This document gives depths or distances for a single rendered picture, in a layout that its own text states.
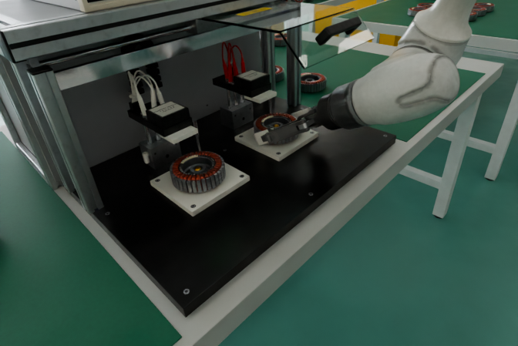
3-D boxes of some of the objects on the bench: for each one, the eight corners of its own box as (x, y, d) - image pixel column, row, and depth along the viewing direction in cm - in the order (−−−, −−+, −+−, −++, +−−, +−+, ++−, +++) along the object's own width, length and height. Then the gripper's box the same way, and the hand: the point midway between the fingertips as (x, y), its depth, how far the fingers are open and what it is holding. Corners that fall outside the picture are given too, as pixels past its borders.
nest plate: (318, 136, 89) (318, 132, 88) (279, 162, 80) (278, 157, 79) (274, 119, 98) (274, 115, 97) (234, 140, 89) (234, 136, 89)
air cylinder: (182, 156, 85) (178, 136, 82) (155, 169, 80) (149, 149, 77) (170, 149, 88) (166, 129, 85) (143, 162, 83) (138, 142, 80)
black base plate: (395, 142, 88) (396, 135, 87) (186, 317, 51) (183, 308, 50) (260, 97, 117) (260, 91, 116) (64, 188, 80) (60, 179, 79)
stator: (307, 132, 88) (308, 119, 86) (278, 151, 82) (277, 136, 80) (274, 119, 95) (274, 107, 93) (245, 136, 89) (243, 122, 87)
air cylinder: (253, 119, 99) (252, 102, 96) (233, 129, 94) (232, 111, 91) (241, 115, 102) (240, 97, 99) (221, 124, 97) (219, 106, 95)
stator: (237, 178, 74) (234, 163, 72) (190, 203, 68) (186, 187, 66) (206, 157, 81) (204, 143, 79) (163, 178, 75) (159, 163, 73)
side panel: (66, 184, 81) (6, 42, 64) (53, 190, 79) (-13, 46, 62) (28, 145, 98) (-27, 25, 81) (17, 149, 97) (-43, 27, 80)
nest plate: (250, 180, 75) (250, 175, 74) (193, 216, 66) (191, 212, 65) (206, 156, 84) (205, 151, 83) (150, 185, 75) (149, 180, 75)
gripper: (311, 150, 64) (245, 163, 81) (380, 105, 78) (312, 124, 96) (295, 112, 63) (232, 134, 80) (368, 73, 77) (301, 99, 94)
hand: (278, 128), depth 87 cm, fingers open, 13 cm apart
